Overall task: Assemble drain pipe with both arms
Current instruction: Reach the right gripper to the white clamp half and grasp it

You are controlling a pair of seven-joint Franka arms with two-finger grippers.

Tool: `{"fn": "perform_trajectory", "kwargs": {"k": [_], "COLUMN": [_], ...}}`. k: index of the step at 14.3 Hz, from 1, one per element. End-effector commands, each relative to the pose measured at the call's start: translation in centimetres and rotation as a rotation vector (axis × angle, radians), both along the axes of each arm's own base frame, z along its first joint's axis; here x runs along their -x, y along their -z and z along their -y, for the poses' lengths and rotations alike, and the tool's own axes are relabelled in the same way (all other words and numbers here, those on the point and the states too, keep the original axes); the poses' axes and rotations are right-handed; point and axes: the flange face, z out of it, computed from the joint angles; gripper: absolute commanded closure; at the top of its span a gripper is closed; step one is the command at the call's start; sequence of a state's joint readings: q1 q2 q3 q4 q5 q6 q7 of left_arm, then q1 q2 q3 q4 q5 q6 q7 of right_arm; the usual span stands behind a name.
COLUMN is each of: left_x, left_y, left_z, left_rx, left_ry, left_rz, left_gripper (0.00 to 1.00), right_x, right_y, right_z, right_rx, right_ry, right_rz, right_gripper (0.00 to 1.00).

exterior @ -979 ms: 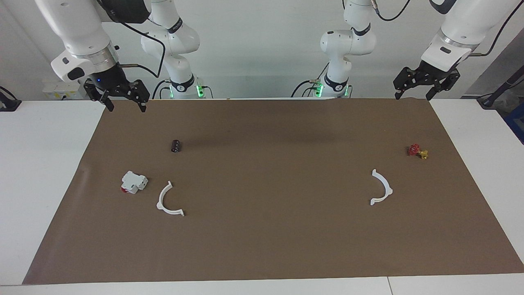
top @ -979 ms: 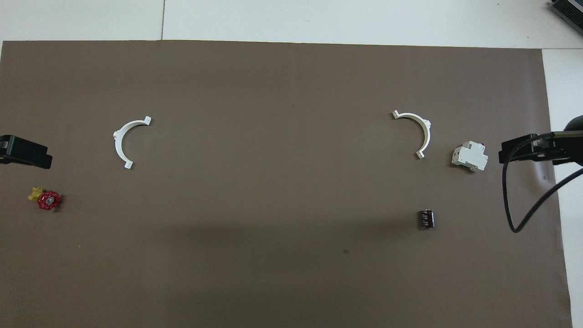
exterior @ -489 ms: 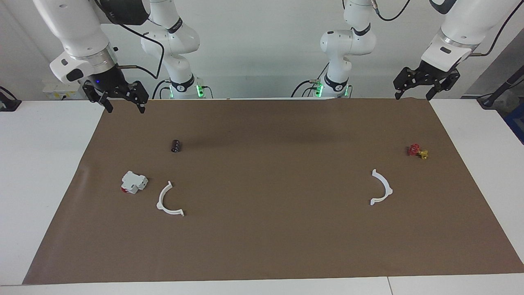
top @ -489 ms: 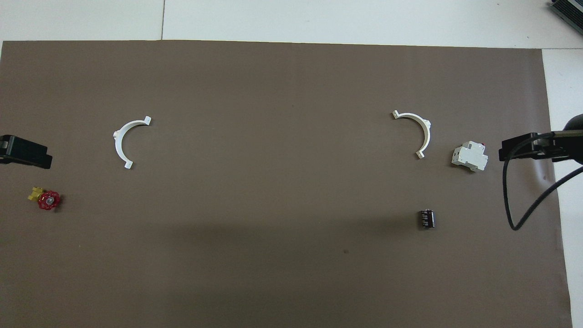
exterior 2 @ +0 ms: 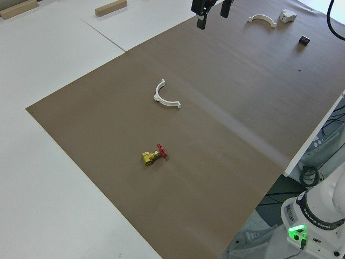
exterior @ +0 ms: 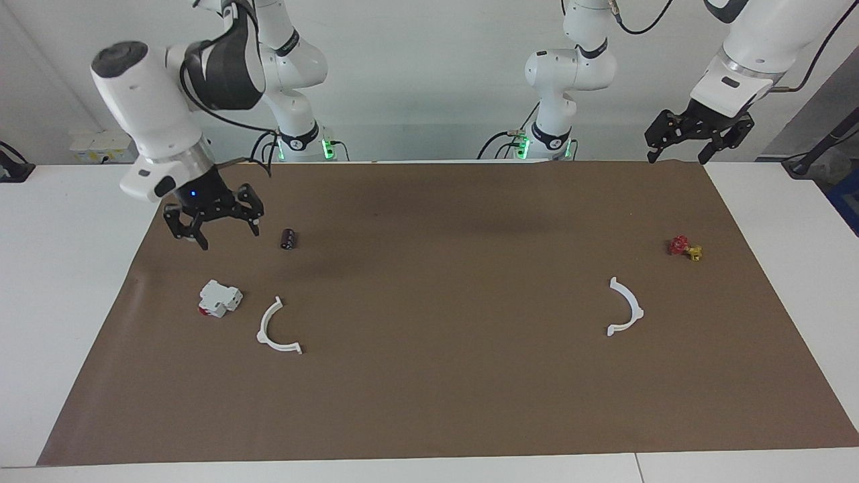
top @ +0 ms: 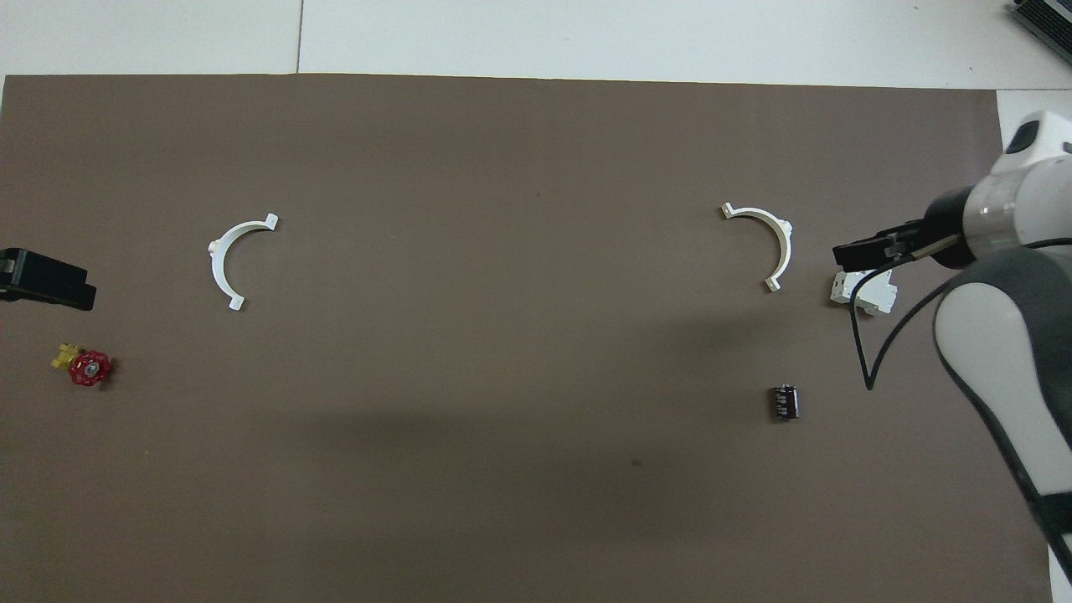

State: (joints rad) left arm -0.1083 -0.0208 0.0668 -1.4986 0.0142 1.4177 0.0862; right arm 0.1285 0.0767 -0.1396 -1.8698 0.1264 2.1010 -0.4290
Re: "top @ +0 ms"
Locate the dark grey ribbed device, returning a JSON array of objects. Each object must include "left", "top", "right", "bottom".
[{"left": 1009, "top": 0, "right": 1072, "bottom": 53}]

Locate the white half-ring pipe clamp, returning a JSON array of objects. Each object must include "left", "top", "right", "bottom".
[
  {"left": 721, "top": 202, "right": 794, "bottom": 292},
  {"left": 207, "top": 213, "right": 279, "bottom": 312}
]

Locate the brown table mat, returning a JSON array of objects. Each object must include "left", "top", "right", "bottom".
[{"left": 0, "top": 74, "right": 1054, "bottom": 603}]

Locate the white circuit breaker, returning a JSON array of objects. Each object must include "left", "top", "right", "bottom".
[{"left": 829, "top": 270, "right": 899, "bottom": 317}]

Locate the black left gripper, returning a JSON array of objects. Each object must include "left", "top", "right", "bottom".
[{"left": 0, "top": 248, "right": 97, "bottom": 311}]

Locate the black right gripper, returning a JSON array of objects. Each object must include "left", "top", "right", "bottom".
[{"left": 832, "top": 218, "right": 932, "bottom": 271}]

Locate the red-handled brass valve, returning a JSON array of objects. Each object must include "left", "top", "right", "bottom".
[{"left": 52, "top": 342, "right": 112, "bottom": 388}]

